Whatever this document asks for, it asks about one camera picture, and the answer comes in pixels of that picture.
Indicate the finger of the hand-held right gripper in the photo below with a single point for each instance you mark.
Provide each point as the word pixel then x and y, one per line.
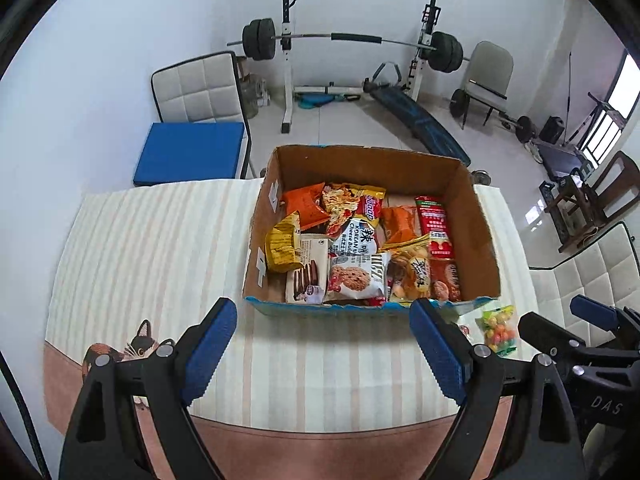
pixel 595 312
pixel 550 335

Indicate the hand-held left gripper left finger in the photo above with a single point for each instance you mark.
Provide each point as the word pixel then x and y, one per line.
pixel 210 355

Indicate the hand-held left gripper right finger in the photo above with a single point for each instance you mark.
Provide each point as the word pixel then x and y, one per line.
pixel 440 355

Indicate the red cookie snack packet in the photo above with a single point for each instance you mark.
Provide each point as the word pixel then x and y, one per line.
pixel 445 280

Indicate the yellow rice cracker bag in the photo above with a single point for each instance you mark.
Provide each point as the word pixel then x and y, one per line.
pixel 412 270

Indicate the long red snack packet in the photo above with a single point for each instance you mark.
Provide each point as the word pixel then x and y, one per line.
pixel 434 225

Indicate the printed cardboard box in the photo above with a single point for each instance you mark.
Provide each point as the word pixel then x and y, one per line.
pixel 465 200

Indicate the white padded chair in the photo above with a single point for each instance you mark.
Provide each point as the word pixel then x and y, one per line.
pixel 590 270
pixel 200 90

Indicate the colourful candy bag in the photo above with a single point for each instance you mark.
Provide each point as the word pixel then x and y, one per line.
pixel 495 332

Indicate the white oat cookie packet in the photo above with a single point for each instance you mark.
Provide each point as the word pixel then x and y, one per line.
pixel 352 277

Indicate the brown wooden chair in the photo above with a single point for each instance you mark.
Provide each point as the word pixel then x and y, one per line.
pixel 610 185

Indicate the gold brown snack packet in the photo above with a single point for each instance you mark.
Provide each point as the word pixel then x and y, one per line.
pixel 280 245

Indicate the orange pie snack packet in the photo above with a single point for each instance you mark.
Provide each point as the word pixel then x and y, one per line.
pixel 400 222

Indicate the white blue snack packet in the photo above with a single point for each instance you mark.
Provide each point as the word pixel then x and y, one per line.
pixel 357 240

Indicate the dark treadmill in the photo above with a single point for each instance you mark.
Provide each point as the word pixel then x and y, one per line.
pixel 562 160

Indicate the yellow red snack packet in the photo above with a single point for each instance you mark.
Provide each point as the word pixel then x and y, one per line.
pixel 370 205

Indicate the crumpled red white packet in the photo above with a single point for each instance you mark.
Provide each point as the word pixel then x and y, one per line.
pixel 340 210

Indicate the black speaker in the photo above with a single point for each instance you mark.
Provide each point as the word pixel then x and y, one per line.
pixel 551 130

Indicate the small barbell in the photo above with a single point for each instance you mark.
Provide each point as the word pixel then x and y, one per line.
pixel 522 127

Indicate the blue seat cushion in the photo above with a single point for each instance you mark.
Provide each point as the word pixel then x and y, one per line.
pixel 190 152

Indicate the window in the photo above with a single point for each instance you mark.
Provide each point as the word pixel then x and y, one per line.
pixel 620 105

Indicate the black blue sit-up bench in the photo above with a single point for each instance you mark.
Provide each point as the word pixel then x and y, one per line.
pixel 430 125

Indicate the clear plastic jug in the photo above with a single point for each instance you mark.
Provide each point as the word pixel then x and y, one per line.
pixel 252 97

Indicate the grey chair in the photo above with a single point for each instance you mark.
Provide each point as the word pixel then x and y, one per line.
pixel 492 67

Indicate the blue exercise equipment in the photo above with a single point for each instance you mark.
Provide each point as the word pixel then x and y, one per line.
pixel 320 100

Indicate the white barbell rack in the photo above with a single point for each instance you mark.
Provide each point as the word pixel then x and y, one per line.
pixel 286 75

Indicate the black barbell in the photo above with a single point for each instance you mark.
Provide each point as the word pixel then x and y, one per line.
pixel 260 37

